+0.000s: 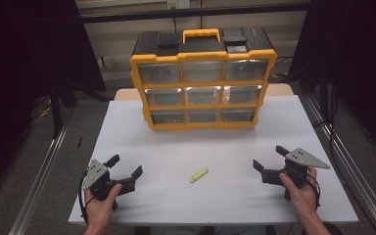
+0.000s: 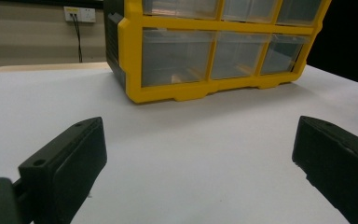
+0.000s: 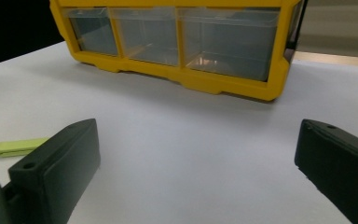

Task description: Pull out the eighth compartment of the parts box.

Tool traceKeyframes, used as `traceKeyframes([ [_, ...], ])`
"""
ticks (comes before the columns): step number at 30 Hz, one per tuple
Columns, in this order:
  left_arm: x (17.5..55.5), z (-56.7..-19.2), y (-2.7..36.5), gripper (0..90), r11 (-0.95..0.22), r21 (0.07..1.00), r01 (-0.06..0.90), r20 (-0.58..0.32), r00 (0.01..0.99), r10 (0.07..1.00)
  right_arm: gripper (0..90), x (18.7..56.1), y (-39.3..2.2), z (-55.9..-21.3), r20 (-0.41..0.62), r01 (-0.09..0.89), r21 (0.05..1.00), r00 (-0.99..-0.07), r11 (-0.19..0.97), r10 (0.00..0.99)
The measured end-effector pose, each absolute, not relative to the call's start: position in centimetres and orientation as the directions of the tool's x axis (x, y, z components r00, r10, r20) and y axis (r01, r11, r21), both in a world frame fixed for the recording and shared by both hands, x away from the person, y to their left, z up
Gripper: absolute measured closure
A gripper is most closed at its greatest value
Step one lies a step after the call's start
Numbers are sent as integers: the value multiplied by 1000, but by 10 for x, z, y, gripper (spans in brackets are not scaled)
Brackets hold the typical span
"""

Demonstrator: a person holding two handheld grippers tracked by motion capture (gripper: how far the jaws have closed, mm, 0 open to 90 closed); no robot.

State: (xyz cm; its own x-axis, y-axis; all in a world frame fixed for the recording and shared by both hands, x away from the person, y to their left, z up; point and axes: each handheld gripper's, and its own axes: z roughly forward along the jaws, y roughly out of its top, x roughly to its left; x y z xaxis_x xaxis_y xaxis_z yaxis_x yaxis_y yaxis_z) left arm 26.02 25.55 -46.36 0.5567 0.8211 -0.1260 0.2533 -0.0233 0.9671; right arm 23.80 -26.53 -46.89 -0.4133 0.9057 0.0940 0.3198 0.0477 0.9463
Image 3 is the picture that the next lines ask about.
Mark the yellow black storage cabinet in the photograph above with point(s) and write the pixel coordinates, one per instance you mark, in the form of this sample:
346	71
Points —
199	77

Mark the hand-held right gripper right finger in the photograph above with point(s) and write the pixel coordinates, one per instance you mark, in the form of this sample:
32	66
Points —
338	168

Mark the wooden table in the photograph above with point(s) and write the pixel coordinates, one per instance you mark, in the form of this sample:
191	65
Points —
338	59

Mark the rows of clear drawers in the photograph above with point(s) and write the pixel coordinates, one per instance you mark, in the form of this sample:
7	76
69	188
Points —
230	40

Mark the light green clip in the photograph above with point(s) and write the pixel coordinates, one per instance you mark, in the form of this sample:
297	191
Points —
15	146

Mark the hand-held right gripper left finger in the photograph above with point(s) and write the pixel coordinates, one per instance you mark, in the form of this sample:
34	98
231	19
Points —
56	168

